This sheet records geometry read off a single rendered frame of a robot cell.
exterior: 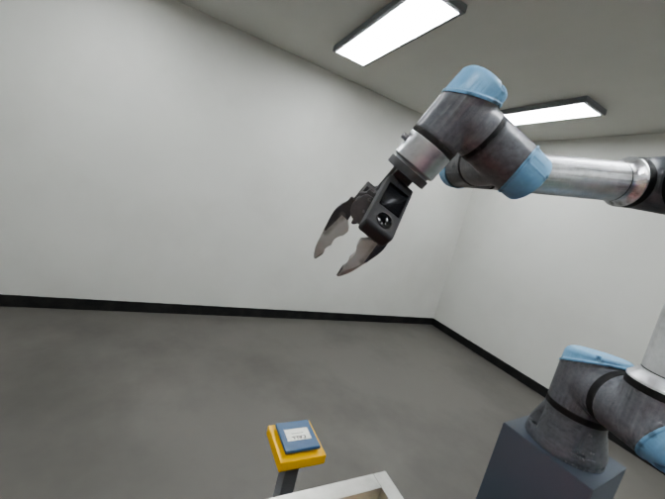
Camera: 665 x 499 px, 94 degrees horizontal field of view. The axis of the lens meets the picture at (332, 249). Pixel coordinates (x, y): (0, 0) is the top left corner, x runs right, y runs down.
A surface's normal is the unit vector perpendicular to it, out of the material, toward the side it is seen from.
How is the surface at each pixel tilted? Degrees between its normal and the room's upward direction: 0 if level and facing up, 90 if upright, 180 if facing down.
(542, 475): 90
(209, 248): 90
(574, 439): 72
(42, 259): 90
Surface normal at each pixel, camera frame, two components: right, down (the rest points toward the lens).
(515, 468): -0.84, -0.13
